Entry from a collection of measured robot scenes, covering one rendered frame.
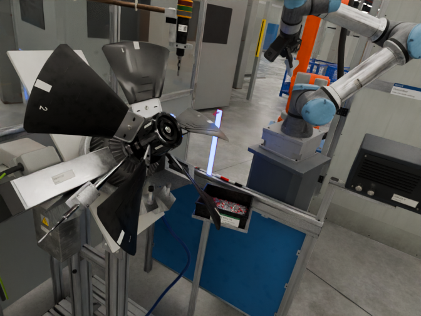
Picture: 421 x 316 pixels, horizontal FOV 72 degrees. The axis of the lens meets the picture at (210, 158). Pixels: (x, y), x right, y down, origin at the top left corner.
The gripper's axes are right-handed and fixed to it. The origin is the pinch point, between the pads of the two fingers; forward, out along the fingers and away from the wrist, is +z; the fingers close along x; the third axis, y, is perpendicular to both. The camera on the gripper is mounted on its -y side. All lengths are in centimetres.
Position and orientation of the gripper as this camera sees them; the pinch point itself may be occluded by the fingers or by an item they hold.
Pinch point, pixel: (277, 68)
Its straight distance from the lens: 138.8
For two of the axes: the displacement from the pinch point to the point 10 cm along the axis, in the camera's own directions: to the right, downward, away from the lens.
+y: 8.0, -5.6, 2.1
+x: -5.9, -7.1, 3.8
